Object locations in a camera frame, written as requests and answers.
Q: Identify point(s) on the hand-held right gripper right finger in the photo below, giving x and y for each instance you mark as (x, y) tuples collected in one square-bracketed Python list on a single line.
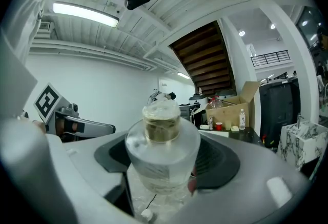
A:
[(246, 192)]

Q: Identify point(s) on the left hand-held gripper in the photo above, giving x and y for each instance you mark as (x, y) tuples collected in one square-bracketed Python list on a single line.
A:
[(51, 105)]

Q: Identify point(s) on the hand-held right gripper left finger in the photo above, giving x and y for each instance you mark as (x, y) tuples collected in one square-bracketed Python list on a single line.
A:
[(51, 171)]

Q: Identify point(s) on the clear frosted glass bottle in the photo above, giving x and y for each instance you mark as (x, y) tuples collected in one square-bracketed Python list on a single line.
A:
[(162, 146)]

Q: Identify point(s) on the clear plastic water bottle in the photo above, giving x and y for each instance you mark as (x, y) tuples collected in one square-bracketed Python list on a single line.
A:
[(242, 120)]

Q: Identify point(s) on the marble sink counter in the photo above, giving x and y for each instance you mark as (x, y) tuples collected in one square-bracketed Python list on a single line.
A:
[(302, 141)]

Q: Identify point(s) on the small slim clear bottle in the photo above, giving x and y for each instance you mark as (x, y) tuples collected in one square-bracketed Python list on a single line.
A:
[(210, 123)]

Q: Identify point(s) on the person's left hand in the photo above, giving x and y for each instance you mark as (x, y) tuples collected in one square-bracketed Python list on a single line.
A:
[(67, 126)]

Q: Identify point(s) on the black table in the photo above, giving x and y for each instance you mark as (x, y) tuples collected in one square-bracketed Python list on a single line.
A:
[(243, 135)]

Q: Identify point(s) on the small white container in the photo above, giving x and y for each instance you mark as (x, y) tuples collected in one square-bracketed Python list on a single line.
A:
[(235, 128)]

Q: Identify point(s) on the pale green cup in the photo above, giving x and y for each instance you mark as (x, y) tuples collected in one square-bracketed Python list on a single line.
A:
[(228, 125)]

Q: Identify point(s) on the red cup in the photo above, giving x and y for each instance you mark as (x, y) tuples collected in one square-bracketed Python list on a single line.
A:
[(218, 126)]

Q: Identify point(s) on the open cardboard box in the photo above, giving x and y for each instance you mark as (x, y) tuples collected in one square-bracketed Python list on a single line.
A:
[(230, 112)]

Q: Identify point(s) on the black cabinet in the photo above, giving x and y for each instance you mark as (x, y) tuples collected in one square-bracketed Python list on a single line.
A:
[(278, 112)]

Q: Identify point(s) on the chrome faucet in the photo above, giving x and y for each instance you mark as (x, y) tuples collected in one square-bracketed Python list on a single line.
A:
[(299, 120)]

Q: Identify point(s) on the large jug with red cap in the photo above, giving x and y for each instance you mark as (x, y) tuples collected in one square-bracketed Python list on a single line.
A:
[(214, 103)]

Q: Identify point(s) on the small white lump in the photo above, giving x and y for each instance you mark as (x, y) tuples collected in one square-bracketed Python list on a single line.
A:
[(147, 214)]

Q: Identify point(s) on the small ceiling light fixture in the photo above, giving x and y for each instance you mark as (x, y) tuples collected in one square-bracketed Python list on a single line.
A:
[(183, 75)]

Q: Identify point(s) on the white round appliance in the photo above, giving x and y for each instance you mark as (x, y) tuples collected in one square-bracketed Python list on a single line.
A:
[(197, 100)]

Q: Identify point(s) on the long ceiling light fixture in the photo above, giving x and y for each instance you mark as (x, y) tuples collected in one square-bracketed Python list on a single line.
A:
[(85, 14)]

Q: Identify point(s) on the white ceiling air vent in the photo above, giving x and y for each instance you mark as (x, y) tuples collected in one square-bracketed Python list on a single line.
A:
[(44, 26)]

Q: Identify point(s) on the wooden staircase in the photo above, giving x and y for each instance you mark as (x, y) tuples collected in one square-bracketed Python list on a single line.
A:
[(205, 61)]

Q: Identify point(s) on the person's white shirt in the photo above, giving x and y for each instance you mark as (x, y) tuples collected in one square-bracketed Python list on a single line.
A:
[(30, 18)]

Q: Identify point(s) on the black balcony railing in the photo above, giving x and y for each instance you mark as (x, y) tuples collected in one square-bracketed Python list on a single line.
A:
[(270, 58)]

